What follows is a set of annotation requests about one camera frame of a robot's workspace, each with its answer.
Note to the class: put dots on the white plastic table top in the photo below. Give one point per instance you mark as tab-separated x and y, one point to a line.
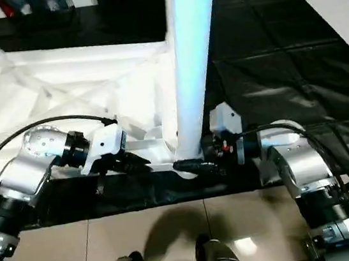
59	87

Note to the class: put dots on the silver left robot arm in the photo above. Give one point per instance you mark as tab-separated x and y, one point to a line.
20	176

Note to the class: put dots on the white flat board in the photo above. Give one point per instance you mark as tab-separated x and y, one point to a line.
333	13

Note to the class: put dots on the black right robot foot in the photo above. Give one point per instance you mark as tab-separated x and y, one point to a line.
218	258

